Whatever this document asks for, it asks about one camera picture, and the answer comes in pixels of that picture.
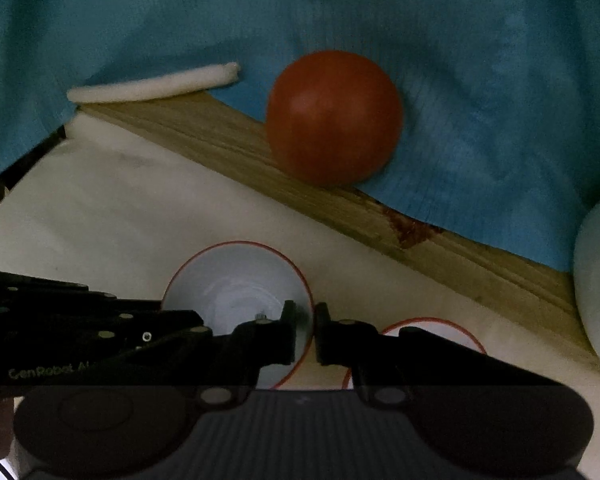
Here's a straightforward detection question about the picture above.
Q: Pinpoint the cream table cloth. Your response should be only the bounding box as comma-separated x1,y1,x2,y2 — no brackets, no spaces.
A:
0,114,600,479

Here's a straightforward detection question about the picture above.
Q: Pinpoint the white bowl red rim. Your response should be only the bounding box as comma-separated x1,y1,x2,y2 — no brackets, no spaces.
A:
338,316,488,390
162,240,314,389

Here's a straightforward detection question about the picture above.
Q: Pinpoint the blue cloth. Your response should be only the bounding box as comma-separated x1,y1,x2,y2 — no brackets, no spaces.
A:
0,0,600,271

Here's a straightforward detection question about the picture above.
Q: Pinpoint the red tomato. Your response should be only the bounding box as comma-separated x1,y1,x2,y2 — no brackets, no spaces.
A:
265,50,404,188

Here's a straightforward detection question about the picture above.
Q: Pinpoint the wooden cutting board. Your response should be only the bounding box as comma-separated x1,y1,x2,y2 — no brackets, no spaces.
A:
80,92,600,368

